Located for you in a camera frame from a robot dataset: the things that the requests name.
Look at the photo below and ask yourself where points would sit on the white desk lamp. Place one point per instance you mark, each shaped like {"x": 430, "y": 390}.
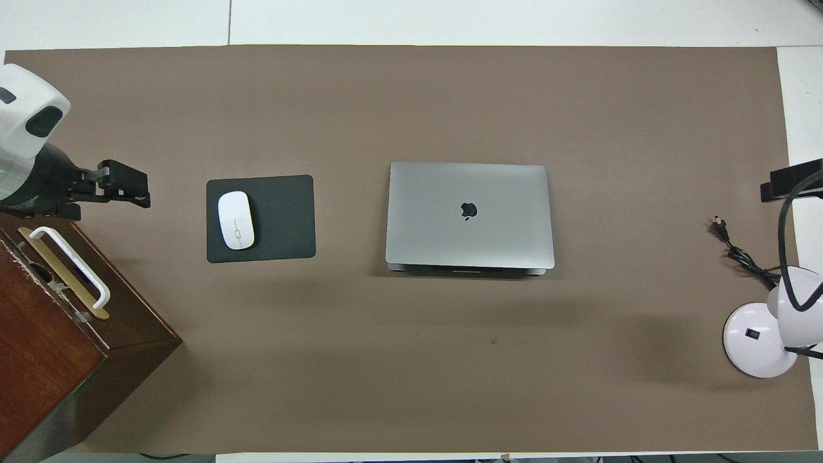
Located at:
{"x": 755, "y": 341}

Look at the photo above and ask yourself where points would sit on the brown table mat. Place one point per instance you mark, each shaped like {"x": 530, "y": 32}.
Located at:
{"x": 193, "y": 116}

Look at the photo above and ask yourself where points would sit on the dark brown wooden box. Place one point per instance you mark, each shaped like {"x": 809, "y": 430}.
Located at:
{"x": 58, "y": 360}

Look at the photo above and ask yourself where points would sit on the silver laptop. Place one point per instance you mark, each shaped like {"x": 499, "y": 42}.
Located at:
{"x": 450, "y": 231}

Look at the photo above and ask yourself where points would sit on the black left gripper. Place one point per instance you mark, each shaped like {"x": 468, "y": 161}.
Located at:
{"x": 45, "y": 183}

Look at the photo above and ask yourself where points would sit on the black mouse pad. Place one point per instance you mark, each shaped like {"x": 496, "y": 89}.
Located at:
{"x": 283, "y": 218}

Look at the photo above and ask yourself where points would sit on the white computer mouse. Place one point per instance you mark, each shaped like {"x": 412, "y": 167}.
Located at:
{"x": 236, "y": 220}

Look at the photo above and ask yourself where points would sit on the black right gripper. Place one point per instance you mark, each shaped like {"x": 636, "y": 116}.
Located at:
{"x": 800, "y": 173}

